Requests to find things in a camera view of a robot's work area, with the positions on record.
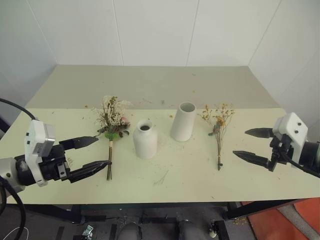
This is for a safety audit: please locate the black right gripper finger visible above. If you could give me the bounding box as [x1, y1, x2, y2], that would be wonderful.
[244, 127, 275, 139]
[232, 149, 273, 171]

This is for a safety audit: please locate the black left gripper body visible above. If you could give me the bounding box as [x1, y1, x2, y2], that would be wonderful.
[39, 143, 73, 183]

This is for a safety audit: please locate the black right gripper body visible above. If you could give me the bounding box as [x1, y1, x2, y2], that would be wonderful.
[265, 134, 295, 172]

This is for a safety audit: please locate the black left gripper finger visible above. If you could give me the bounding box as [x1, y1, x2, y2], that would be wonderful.
[68, 160, 112, 183]
[59, 135, 100, 152]

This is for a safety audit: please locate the white bottle-shaped vase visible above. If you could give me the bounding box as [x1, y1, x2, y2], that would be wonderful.
[132, 119, 159, 160]

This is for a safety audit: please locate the white tapered cylinder vase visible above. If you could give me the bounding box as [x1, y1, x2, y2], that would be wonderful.
[170, 101, 197, 143]

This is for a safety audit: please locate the white and green dried bouquet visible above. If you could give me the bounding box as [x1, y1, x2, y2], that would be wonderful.
[90, 95, 134, 182]

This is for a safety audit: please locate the yellow dried flower bouquet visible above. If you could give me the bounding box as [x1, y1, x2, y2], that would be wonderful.
[197, 102, 236, 172]

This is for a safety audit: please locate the small white green floor object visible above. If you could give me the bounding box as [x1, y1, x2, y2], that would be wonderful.
[81, 225, 95, 238]

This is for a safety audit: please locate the orange floor mat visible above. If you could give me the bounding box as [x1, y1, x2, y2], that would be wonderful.
[246, 199, 320, 240]

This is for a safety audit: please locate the dark grey rounded shape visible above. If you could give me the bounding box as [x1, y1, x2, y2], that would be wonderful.
[117, 221, 146, 240]

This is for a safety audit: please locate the small white caster wheel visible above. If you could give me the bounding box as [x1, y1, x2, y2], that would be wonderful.
[209, 220, 218, 239]

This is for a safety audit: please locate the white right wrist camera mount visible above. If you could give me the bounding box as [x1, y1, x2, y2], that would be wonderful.
[272, 112, 309, 164]

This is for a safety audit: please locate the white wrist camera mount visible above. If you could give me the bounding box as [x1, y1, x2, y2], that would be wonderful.
[272, 112, 309, 164]
[23, 119, 57, 188]

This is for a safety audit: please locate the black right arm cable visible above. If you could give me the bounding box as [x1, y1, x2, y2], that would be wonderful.
[281, 149, 320, 179]

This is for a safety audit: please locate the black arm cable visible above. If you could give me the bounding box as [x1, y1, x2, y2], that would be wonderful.
[0, 98, 36, 240]
[281, 149, 320, 179]

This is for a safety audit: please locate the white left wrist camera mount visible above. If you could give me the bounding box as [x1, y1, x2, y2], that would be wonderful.
[23, 119, 57, 188]

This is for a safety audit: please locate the black metal table frame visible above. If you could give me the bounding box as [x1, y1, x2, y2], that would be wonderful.
[22, 199, 310, 240]

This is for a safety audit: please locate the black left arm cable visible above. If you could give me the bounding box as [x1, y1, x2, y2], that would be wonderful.
[0, 98, 36, 240]

